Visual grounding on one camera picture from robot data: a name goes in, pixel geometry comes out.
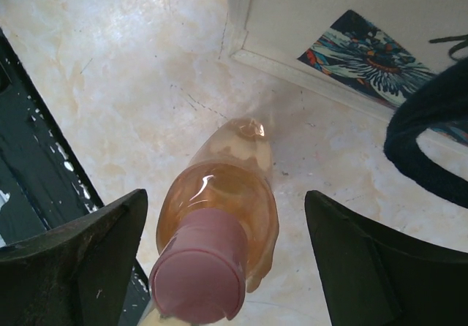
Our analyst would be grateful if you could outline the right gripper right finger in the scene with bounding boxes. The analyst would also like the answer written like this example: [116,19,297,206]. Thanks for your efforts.
[304,190,467,325]

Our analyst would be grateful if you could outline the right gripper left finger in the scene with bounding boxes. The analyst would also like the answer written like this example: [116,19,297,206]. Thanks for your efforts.
[1,189,148,325]

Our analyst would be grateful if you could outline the orange bottle pink cap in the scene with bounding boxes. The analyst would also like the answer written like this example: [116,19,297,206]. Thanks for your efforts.
[148,118,279,325]

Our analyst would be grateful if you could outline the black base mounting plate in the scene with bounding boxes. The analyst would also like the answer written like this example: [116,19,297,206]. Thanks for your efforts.
[1,38,150,325]

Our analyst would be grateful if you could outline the beige canvas tote bag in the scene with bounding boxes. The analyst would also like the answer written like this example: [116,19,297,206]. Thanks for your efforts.
[227,0,467,207]

